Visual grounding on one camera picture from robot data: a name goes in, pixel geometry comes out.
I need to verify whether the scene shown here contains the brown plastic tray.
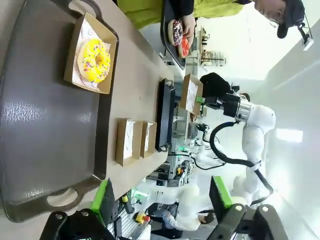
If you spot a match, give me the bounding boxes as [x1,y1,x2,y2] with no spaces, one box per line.
[0,0,120,224]

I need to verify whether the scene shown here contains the person in lime jacket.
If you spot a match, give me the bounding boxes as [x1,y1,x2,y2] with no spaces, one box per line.
[117,0,306,40]

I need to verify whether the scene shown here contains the person in white shirt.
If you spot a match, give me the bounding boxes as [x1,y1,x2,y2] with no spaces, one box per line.
[152,203,217,232]

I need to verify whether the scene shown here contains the brown cardboard tray box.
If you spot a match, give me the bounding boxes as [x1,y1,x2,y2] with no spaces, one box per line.
[114,118,144,168]
[139,121,158,159]
[63,12,118,95]
[179,73,204,116]

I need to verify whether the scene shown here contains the right wrist camera unit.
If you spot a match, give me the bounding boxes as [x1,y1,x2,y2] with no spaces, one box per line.
[199,72,241,100]

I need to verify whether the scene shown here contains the black sleeved right arm cable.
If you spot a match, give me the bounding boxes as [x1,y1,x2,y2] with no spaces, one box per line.
[209,121,275,205]

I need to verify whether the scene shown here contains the black serving tray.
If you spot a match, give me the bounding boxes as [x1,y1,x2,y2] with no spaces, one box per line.
[159,0,187,71]

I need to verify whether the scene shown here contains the person's right forearm black sleeve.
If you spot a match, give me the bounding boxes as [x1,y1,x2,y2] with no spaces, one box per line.
[172,0,195,17]

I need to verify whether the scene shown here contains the black plastic tray with handles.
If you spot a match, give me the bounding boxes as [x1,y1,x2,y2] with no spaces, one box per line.
[154,77,177,153]

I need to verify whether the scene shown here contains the white printed paper liner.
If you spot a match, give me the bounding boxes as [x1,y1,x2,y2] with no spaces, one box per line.
[71,18,112,91]
[186,80,200,112]
[123,119,137,160]
[144,122,151,154]

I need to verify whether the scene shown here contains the camera on black mount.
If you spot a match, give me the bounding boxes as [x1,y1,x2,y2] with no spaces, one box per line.
[296,21,314,51]

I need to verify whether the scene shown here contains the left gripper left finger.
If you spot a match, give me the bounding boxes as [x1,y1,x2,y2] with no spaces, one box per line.
[39,177,116,240]

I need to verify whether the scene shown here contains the chocolate donut colourful sprinkles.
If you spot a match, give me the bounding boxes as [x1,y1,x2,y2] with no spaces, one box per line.
[167,19,185,47]

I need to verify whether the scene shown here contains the aluminium frame workstation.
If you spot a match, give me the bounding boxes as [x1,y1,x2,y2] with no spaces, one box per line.
[147,139,194,187]

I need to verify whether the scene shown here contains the yellow sprinkled donut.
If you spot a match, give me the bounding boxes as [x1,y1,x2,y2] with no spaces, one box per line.
[76,38,112,84]

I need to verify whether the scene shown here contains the red glazed donut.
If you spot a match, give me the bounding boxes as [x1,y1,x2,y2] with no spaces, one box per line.
[177,35,193,59]

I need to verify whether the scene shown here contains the yellow red emergency stop button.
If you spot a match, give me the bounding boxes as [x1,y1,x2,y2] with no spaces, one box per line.
[134,211,152,224]

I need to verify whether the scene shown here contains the background shelf with items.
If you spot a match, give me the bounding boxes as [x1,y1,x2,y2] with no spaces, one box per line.
[196,24,226,68]

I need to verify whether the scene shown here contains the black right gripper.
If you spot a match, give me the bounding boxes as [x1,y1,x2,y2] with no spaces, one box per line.
[196,93,241,117]

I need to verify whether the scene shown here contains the person's right hand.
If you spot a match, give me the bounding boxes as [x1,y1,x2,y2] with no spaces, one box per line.
[180,12,198,46]

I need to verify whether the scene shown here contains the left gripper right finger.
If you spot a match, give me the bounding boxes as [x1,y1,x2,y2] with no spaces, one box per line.
[208,175,288,240]

